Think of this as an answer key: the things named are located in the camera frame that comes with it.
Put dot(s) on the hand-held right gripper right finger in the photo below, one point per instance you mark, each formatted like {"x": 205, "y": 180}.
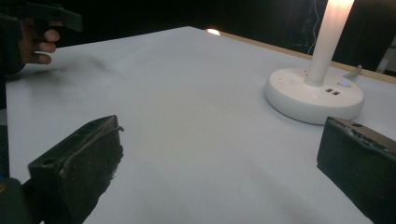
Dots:
{"x": 358, "y": 158}

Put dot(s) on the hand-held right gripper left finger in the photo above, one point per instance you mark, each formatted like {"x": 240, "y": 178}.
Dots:
{"x": 84, "y": 168}

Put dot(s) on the white desk lamp base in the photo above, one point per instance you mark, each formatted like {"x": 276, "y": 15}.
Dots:
{"x": 314, "y": 93}

